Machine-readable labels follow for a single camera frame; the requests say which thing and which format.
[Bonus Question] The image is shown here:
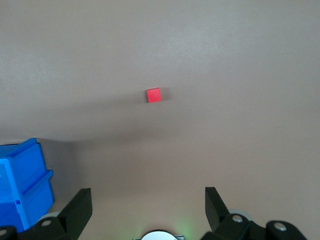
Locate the blue plastic storage bin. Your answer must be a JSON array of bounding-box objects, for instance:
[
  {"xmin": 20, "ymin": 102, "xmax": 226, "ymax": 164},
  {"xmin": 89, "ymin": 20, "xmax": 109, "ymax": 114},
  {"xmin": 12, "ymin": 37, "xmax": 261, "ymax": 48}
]
[{"xmin": 0, "ymin": 137, "xmax": 55, "ymax": 232}]

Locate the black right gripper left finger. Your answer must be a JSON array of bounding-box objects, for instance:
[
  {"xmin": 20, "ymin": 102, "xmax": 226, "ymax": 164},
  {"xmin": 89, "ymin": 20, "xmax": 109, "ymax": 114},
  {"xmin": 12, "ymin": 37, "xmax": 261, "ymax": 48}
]
[{"xmin": 0, "ymin": 187, "xmax": 93, "ymax": 240}]

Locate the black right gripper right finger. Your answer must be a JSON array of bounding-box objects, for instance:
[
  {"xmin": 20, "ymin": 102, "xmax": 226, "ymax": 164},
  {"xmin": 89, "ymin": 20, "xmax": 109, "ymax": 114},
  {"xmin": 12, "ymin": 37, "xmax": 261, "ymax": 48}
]
[{"xmin": 201, "ymin": 186, "xmax": 310, "ymax": 240}]

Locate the brown table mat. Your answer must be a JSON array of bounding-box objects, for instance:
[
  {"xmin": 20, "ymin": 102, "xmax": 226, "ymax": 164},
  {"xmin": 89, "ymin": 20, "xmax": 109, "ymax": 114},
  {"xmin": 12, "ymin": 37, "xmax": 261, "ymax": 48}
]
[{"xmin": 0, "ymin": 0, "xmax": 320, "ymax": 240}]

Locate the small red cube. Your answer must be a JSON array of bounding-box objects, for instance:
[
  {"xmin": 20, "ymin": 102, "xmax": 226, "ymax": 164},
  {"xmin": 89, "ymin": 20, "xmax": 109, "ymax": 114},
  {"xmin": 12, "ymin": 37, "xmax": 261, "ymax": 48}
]
[{"xmin": 146, "ymin": 87, "xmax": 162, "ymax": 104}]

